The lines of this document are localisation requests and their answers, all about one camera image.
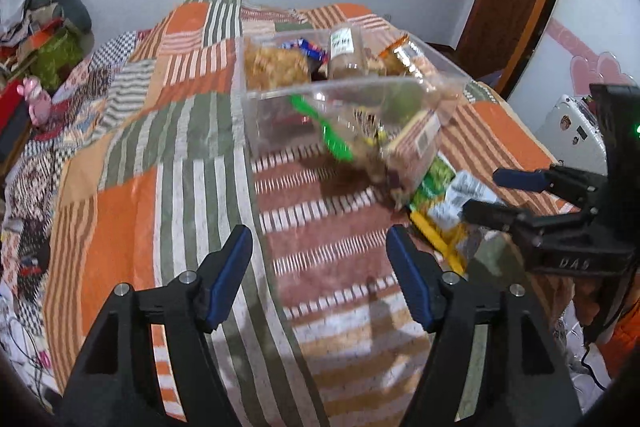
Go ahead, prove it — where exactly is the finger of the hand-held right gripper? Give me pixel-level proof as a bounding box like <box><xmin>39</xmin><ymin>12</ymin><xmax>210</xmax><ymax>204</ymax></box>
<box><xmin>462</xmin><ymin>199</ymin><xmax>551</xmax><ymax>250</ymax></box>
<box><xmin>492</xmin><ymin>164</ymin><xmax>608</xmax><ymax>210</ymax></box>

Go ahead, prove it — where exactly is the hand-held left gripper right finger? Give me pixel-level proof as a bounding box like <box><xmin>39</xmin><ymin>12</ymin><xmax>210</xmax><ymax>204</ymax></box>
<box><xmin>386</xmin><ymin>224</ymin><xmax>581</xmax><ymax>427</ymax></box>

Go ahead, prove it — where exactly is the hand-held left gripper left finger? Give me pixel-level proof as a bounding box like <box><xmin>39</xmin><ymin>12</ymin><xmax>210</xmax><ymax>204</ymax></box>
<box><xmin>60</xmin><ymin>224</ymin><xmax>254</xmax><ymax>427</ymax></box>

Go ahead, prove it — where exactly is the yellow snack wrapper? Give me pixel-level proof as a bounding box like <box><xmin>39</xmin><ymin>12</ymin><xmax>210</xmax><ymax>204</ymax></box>
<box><xmin>410</xmin><ymin>207</ymin><xmax>473</xmax><ymax>275</ymax></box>

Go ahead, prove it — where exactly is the green white snack packet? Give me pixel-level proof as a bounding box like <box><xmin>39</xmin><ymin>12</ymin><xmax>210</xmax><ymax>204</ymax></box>
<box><xmin>409</xmin><ymin>156</ymin><xmax>498</xmax><ymax>234</ymax></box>

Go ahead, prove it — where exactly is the biscuit packet with white label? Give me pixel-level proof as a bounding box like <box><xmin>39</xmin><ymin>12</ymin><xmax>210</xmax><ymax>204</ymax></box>
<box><xmin>384</xmin><ymin>111</ymin><xmax>445</xmax><ymax>190</ymax></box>

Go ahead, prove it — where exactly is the bread bag with green ribbon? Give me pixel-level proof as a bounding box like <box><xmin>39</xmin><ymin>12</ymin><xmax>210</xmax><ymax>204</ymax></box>
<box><xmin>290</xmin><ymin>93</ymin><xmax>401</xmax><ymax>195</ymax></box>

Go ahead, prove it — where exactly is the cookie packet with orange ends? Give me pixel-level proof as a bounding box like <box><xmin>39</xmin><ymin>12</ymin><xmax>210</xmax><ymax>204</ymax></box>
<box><xmin>376</xmin><ymin>33</ymin><xmax>437</xmax><ymax>76</ymax></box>

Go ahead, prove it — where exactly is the clear plastic container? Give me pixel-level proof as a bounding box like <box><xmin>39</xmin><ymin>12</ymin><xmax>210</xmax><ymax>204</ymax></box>
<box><xmin>242</xmin><ymin>26</ymin><xmax>472</xmax><ymax>208</ymax></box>

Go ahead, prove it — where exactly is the round cookie packet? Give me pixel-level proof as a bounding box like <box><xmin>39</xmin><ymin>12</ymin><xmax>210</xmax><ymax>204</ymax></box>
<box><xmin>244</xmin><ymin>46</ymin><xmax>312</xmax><ymax>90</ymax></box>

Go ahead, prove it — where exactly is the brown bread bar green label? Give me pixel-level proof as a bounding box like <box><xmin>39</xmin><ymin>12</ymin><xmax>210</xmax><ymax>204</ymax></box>
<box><xmin>326</xmin><ymin>27</ymin><xmax>372</xmax><ymax>80</ymax></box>

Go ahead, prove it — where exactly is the blue white snack bag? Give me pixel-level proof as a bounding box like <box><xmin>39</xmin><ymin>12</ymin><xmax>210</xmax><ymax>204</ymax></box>
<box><xmin>281</xmin><ymin>37</ymin><xmax>329</xmax><ymax>62</ymax></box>

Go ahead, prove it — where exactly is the person's right forearm orange sleeve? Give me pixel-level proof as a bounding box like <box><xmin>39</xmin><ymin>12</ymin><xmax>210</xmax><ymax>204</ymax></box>
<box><xmin>602</xmin><ymin>267</ymin><xmax>640</xmax><ymax>380</ymax></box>

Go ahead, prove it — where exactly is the person's right hand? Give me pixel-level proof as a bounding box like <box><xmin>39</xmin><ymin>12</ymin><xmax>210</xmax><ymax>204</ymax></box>
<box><xmin>574</xmin><ymin>278</ymin><xmax>608</xmax><ymax>325</ymax></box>

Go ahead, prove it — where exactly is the white suitcase with stickers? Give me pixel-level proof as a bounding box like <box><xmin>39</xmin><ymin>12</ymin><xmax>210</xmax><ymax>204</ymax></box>
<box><xmin>542</xmin><ymin>94</ymin><xmax>608</xmax><ymax>165</ymax></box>

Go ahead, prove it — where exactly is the orange green patchwork quilt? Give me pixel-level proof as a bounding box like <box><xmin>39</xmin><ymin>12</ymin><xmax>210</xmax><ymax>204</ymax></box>
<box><xmin>42</xmin><ymin>0</ymin><xmax>586</xmax><ymax>427</ymax></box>

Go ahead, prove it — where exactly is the checkered patterned blanket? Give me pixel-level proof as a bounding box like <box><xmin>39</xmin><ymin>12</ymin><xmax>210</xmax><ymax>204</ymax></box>
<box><xmin>0</xmin><ymin>29</ymin><xmax>138</xmax><ymax>288</ymax></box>

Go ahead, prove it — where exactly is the pink toy rabbit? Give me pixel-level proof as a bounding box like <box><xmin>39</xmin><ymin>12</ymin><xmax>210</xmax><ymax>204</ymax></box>
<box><xmin>16</xmin><ymin>76</ymin><xmax>52</xmax><ymax>126</ymax></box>

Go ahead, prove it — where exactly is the red box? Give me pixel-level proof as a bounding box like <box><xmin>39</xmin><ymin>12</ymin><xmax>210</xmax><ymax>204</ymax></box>
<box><xmin>0</xmin><ymin>79</ymin><xmax>32</xmax><ymax>158</ymax></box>

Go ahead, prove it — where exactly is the green cardboard box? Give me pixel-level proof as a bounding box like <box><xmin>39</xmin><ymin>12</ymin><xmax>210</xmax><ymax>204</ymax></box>
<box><xmin>30</xmin><ymin>32</ymin><xmax>85</xmax><ymax>92</ymax></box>

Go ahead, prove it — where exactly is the pile of clutter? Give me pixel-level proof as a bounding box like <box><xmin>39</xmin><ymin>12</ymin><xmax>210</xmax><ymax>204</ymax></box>
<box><xmin>0</xmin><ymin>4</ymin><xmax>66</xmax><ymax>68</ymax></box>

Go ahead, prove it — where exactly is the grey cushion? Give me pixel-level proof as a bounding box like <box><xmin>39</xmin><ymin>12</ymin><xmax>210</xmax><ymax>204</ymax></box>
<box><xmin>24</xmin><ymin>0</ymin><xmax>94</xmax><ymax>32</ymax></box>

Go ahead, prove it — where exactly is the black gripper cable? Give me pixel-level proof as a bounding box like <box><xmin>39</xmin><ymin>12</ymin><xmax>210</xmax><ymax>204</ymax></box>
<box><xmin>579</xmin><ymin>337</ymin><xmax>613</xmax><ymax>393</ymax></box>

